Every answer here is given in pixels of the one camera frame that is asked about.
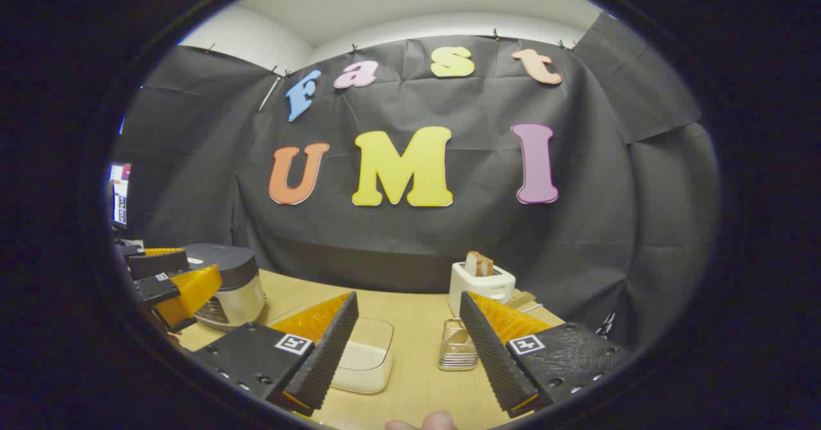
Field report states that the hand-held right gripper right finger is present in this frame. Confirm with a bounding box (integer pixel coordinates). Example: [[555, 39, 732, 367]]
[[459, 291, 632, 418]]

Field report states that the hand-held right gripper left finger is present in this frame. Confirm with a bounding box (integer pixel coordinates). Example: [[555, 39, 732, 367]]
[[190, 291, 360, 418]]

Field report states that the wire chopstick holder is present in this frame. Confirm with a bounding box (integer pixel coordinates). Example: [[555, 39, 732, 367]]
[[438, 318, 480, 372]]

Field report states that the silver black rice cooker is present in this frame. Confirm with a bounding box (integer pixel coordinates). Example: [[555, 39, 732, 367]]
[[183, 244, 267, 332]]

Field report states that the computer monitor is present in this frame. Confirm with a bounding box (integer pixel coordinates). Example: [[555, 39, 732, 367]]
[[109, 164, 132, 225]]

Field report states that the white toaster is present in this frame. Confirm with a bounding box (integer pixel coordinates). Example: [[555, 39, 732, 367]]
[[448, 261, 516, 318]]

